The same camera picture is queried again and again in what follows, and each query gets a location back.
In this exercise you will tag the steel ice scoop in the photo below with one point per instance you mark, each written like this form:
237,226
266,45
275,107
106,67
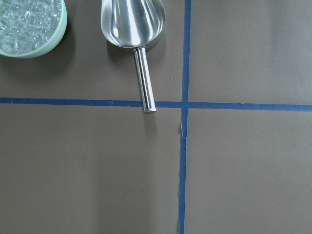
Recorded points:
135,26

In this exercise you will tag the green bowl of ice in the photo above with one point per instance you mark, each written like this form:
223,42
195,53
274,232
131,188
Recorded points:
31,28

